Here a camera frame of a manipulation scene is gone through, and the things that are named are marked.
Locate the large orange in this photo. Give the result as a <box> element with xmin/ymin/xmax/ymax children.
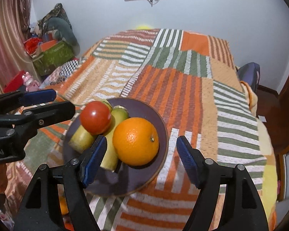
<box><xmin>112</xmin><ymin>117</ymin><xmax>160</xmax><ymax>167</ymax></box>

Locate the striped pink curtain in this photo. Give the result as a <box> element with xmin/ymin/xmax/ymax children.
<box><xmin>0</xmin><ymin>0</ymin><xmax>43</xmax><ymax>97</ymax></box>

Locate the dark purple plate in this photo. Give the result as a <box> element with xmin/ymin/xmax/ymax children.
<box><xmin>63</xmin><ymin>98</ymin><xmax>169</xmax><ymax>197</ymax></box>

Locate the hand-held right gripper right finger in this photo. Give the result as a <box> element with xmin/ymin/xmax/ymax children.
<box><xmin>176</xmin><ymin>135</ymin><xmax>276</xmax><ymax>231</ymax></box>

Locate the blue chair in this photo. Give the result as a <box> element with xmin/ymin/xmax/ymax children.
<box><xmin>237</xmin><ymin>62</ymin><xmax>261</xmax><ymax>93</ymax></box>

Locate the yellow fleece blanket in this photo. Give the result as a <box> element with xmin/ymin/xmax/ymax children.
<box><xmin>240</xmin><ymin>81</ymin><xmax>279</xmax><ymax>231</ymax></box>

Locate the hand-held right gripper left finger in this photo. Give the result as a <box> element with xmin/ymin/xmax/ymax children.
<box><xmin>13</xmin><ymin>135</ymin><xmax>108</xmax><ymax>231</ymax></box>

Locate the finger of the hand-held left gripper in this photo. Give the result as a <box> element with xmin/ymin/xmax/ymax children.
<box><xmin>0</xmin><ymin>101</ymin><xmax>76</xmax><ymax>135</ymax></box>
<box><xmin>0</xmin><ymin>89</ymin><xmax>57</xmax><ymax>111</ymax></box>

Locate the checkered cloth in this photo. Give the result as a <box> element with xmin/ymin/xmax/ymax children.
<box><xmin>42</xmin><ymin>58</ymin><xmax>81</xmax><ymax>90</ymax></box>

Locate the red tomato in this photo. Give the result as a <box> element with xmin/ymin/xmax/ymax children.
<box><xmin>80</xmin><ymin>101</ymin><xmax>112</xmax><ymax>135</ymax></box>

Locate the grey pillow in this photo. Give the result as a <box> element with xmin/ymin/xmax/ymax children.
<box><xmin>48</xmin><ymin>17</ymin><xmax>81</xmax><ymax>54</ymax></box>

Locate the pink toy figure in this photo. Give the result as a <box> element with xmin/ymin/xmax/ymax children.
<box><xmin>22</xmin><ymin>72</ymin><xmax>40</xmax><ymax>92</ymax></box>

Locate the patterned dark cushion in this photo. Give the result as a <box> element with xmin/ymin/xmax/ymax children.
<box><xmin>37</xmin><ymin>3</ymin><xmax>74</xmax><ymax>33</ymax></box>

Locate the striped patchwork blanket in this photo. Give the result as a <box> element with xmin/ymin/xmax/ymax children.
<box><xmin>5</xmin><ymin>28</ymin><xmax>278</xmax><ymax>231</ymax></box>

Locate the small orange fruit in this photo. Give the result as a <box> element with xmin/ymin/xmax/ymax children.
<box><xmin>59</xmin><ymin>196</ymin><xmax>69</xmax><ymax>216</ymax></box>

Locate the red plastic bag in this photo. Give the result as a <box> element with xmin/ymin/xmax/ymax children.
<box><xmin>23</xmin><ymin>38</ymin><xmax>43</xmax><ymax>56</ymax></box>

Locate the green patterned box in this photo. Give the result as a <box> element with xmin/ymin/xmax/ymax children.
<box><xmin>32</xmin><ymin>40</ymin><xmax>75</xmax><ymax>76</ymax></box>

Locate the green-yellow banana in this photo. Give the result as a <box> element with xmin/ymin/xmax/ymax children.
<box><xmin>100</xmin><ymin>105</ymin><xmax>130</xmax><ymax>173</ymax></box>
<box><xmin>68</xmin><ymin>99</ymin><xmax>113</xmax><ymax>154</ymax></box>

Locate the red box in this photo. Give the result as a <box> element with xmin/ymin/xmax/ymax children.
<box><xmin>3</xmin><ymin>70</ymin><xmax>27</xmax><ymax>93</ymax></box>

